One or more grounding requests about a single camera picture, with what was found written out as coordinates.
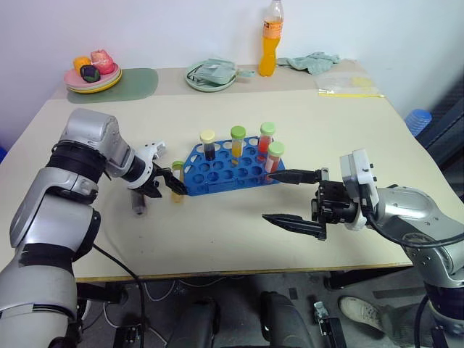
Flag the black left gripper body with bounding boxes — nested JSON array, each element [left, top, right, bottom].
[[144, 155, 164, 188]]

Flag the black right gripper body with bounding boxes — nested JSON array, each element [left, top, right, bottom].
[[310, 179, 363, 226]]

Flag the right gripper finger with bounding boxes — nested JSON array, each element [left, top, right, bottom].
[[268, 167, 331, 186], [261, 213, 328, 241]]

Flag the yellow liquid tube green cap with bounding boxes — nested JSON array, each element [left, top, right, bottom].
[[230, 125, 247, 159], [170, 159, 187, 203]]

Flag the dark liquid test tube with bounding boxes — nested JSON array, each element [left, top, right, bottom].
[[130, 188, 148, 218]]

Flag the blue test tube rack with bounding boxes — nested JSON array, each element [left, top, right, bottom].
[[182, 136, 288, 197]]

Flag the red liquid tube green cap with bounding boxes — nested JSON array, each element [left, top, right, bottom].
[[257, 121, 277, 154], [264, 141, 286, 175]]

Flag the dark liquid tube cream cap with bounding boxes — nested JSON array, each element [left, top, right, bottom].
[[199, 129, 218, 162]]

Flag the green placemat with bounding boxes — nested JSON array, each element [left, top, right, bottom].
[[66, 67, 160, 104]]

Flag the dark rounded shape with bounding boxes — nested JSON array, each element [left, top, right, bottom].
[[173, 297, 222, 348], [258, 290, 319, 348]]

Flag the pale green plate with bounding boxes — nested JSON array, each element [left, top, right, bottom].
[[65, 74, 123, 95], [185, 62, 239, 92]]

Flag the clear plastic zip bag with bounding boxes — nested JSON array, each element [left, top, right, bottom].
[[313, 70, 386, 99]]

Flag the yellow plate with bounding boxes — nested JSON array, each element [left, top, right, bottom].
[[94, 68, 123, 91]]

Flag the white shoe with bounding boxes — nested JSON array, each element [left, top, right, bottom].
[[338, 296, 386, 333]]

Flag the green cloth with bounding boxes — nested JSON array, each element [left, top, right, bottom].
[[276, 51, 342, 76]]

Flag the pale green pouch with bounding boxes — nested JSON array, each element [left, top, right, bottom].
[[188, 58, 257, 86]]

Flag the blue stacked stools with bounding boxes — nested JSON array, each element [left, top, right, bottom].
[[402, 108, 434, 138]]

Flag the dark toy ball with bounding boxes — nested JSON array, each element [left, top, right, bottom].
[[80, 65, 102, 83]]

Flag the pink toy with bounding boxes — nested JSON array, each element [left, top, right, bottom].
[[90, 49, 111, 75]]

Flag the pink plate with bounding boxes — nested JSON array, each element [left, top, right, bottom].
[[64, 62, 120, 88]]

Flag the orange drink bottle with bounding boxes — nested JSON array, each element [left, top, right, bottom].
[[257, 0, 285, 78]]

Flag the orange toy ball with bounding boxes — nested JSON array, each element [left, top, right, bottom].
[[72, 55, 92, 73]]

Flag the grey trouser leg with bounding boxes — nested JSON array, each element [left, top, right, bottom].
[[379, 303, 423, 344]]

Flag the black chair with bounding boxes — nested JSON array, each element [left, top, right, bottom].
[[415, 77, 464, 204]]

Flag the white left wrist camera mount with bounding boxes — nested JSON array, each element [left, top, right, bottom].
[[126, 141, 169, 191]]

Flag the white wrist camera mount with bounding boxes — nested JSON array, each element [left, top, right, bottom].
[[126, 141, 169, 191], [339, 147, 380, 231]]

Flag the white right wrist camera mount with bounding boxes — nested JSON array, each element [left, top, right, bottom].
[[339, 147, 380, 231]]

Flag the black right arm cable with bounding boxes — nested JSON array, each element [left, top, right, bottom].
[[414, 294, 434, 348], [363, 208, 464, 252]]

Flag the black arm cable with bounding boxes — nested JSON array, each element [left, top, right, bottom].
[[91, 243, 148, 348], [414, 294, 434, 348], [363, 208, 464, 252]]

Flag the black table frame bar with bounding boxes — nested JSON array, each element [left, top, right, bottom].
[[323, 265, 415, 291], [75, 281, 128, 305]]

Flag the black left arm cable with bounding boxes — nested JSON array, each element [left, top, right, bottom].
[[91, 243, 148, 348]]

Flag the white floor cable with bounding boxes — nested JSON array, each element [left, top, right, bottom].
[[144, 279, 183, 302]]

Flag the metal caster bracket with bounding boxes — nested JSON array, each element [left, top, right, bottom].
[[312, 300, 342, 348]]

